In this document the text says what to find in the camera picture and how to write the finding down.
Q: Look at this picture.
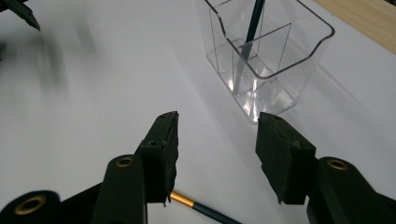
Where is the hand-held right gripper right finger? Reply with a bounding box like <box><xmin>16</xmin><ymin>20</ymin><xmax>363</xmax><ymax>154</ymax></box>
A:
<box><xmin>255</xmin><ymin>111</ymin><xmax>317</xmax><ymax>205</ymax></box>

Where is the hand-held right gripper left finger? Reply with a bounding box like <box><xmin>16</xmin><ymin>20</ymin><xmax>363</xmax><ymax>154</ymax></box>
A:
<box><xmin>134</xmin><ymin>110</ymin><xmax>180</xmax><ymax>206</ymax></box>

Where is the clear acrylic organizer box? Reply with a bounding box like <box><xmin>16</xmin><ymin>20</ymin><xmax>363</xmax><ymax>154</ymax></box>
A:
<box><xmin>204</xmin><ymin>0</ymin><xmax>336</xmax><ymax>125</ymax></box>

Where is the dark green gold-tipped pen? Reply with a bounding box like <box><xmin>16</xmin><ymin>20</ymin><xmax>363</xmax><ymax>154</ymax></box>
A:
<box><xmin>234</xmin><ymin>0</ymin><xmax>266</xmax><ymax>88</ymax></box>

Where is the wooden table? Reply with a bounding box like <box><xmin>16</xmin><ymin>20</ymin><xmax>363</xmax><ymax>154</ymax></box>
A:
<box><xmin>312</xmin><ymin>0</ymin><xmax>396</xmax><ymax>55</ymax></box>

